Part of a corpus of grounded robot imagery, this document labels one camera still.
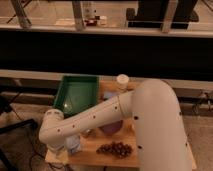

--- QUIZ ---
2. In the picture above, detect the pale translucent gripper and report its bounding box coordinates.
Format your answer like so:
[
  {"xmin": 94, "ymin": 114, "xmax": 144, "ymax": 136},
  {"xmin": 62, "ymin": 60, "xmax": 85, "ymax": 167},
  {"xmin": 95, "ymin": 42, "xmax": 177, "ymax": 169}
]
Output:
[{"xmin": 50, "ymin": 147, "xmax": 69, "ymax": 164}]

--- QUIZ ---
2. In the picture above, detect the light blue towel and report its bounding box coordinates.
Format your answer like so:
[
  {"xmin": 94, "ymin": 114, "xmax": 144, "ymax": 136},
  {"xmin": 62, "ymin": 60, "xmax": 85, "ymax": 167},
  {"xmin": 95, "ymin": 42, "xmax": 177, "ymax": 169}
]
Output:
[{"xmin": 66, "ymin": 135, "xmax": 81, "ymax": 155}]

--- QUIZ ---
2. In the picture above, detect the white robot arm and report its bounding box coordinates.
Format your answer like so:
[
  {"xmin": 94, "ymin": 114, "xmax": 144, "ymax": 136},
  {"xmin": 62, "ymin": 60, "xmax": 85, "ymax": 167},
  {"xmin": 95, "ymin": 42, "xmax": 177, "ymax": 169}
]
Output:
[{"xmin": 39, "ymin": 79, "xmax": 192, "ymax": 171}]

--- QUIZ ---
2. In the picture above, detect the small metal cup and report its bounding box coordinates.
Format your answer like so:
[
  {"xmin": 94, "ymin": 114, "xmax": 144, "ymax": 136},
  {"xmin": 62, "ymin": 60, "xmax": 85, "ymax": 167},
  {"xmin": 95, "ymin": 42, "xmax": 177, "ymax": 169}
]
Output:
[{"xmin": 81, "ymin": 129, "xmax": 92, "ymax": 137}]

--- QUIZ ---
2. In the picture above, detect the white paper cup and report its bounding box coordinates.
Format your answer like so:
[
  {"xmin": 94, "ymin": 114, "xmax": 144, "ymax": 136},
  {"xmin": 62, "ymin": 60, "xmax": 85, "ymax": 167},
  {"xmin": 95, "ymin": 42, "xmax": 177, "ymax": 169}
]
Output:
[{"xmin": 116, "ymin": 74, "xmax": 129, "ymax": 90}]

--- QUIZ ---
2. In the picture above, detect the purple bowl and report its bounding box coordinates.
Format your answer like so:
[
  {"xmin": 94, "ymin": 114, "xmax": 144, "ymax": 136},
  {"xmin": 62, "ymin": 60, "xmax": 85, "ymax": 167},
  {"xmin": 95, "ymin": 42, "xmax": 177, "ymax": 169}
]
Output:
[{"xmin": 100, "ymin": 120, "xmax": 123, "ymax": 135}]

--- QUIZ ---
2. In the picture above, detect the bunch of dark grapes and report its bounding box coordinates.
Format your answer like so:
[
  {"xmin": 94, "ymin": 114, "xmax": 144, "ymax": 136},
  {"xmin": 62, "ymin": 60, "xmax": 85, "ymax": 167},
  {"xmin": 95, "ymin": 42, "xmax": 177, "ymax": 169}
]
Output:
[{"xmin": 96, "ymin": 142, "xmax": 133, "ymax": 158}]

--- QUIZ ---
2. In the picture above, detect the green plastic tray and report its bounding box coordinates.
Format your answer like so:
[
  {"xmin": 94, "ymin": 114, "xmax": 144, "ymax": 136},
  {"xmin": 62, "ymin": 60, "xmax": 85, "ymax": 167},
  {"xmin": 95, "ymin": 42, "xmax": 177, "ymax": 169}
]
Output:
[{"xmin": 53, "ymin": 76, "xmax": 99, "ymax": 117}]

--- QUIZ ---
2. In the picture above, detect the blue sponge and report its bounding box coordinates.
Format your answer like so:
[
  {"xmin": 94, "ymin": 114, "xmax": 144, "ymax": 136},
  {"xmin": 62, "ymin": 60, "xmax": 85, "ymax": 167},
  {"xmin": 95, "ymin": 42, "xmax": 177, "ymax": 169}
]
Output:
[{"xmin": 103, "ymin": 91, "xmax": 117, "ymax": 100}]

